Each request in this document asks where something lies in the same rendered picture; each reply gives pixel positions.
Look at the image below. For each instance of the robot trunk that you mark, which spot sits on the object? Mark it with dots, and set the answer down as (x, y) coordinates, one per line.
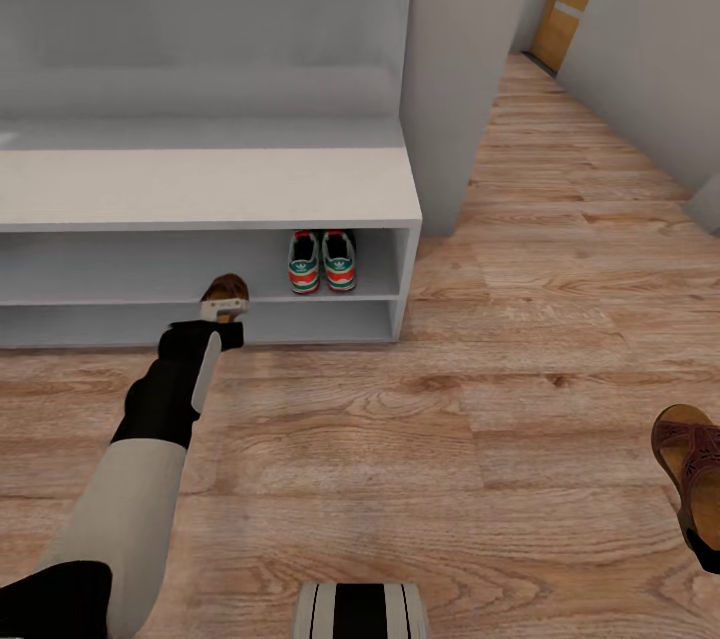
(360, 611)

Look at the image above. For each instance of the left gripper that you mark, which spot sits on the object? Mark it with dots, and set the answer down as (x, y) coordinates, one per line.
(231, 334)

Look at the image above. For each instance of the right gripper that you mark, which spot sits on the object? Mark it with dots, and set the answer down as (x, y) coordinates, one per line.
(708, 558)

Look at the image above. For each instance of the gym shoe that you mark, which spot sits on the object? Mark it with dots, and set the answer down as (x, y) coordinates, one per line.
(339, 255)
(304, 260)

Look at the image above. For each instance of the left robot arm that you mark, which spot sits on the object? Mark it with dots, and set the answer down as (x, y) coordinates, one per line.
(101, 575)

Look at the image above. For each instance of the sandal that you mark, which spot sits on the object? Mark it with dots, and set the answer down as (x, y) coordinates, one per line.
(687, 445)
(227, 287)

